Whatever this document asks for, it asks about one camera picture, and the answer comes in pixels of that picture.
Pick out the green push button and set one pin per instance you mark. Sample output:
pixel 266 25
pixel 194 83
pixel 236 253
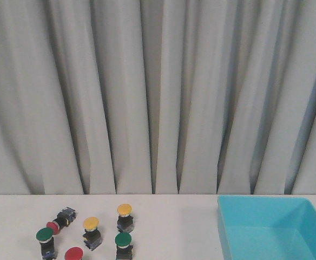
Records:
pixel 124 249
pixel 46 241

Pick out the light blue plastic box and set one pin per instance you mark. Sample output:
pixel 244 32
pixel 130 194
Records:
pixel 266 227

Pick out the lying red push button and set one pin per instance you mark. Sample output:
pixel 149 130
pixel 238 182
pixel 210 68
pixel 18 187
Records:
pixel 63 219

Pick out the red push button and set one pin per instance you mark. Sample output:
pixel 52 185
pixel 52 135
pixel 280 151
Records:
pixel 74 253
pixel 63 219

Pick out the right green push button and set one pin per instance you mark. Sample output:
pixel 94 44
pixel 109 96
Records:
pixel 124 249

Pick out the left green push button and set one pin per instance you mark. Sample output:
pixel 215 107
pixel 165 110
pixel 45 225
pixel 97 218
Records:
pixel 46 241

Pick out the yellow push button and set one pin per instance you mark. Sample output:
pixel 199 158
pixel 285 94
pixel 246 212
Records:
pixel 125 221
pixel 92 237

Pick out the grey pleated curtain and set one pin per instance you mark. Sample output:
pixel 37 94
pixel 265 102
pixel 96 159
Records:
pixel 157 97

